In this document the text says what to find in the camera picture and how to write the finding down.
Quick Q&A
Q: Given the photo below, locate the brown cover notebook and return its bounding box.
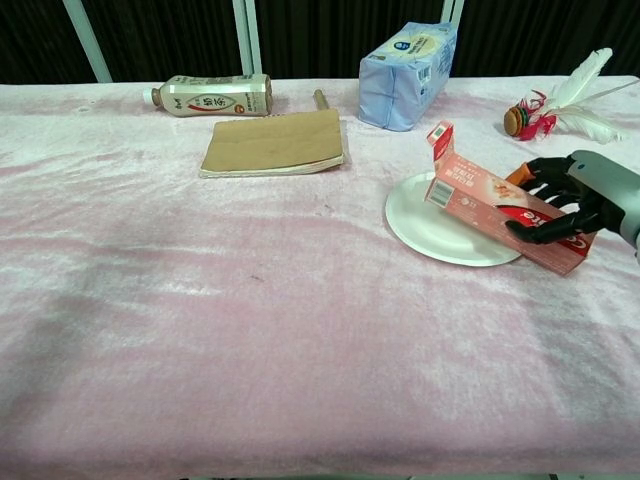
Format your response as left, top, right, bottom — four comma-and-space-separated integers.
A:
199, 110, 350, 180

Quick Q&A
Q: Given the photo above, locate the pink plush table cloth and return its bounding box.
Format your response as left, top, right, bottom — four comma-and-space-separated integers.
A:
0, 74, 640, 474

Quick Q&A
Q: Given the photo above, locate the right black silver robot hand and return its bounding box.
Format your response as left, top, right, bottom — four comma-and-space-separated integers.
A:
504, 149, 640, 259

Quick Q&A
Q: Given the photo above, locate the pink red toothpaste box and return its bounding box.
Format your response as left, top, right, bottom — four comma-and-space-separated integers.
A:
423, 119, 596, 277

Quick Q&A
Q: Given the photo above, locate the milk tea plastic bottle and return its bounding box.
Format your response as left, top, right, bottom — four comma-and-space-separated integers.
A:
141, 73, 274, 120

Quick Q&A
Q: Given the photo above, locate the white feather shuttlecock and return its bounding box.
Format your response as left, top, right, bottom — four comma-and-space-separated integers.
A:
503, 47, 640, 146

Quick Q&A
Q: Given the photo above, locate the blue tissue pack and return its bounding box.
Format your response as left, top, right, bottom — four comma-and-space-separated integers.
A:
357, 21, 459, 134

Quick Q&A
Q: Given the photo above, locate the white frame post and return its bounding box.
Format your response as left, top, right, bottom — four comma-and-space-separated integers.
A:
62, 0, 114, 84
232, 0, 264, 79
442, 0, 466, 26

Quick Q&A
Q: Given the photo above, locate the white paper plate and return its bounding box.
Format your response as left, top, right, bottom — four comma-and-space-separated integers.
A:
384, 171, 524, 267

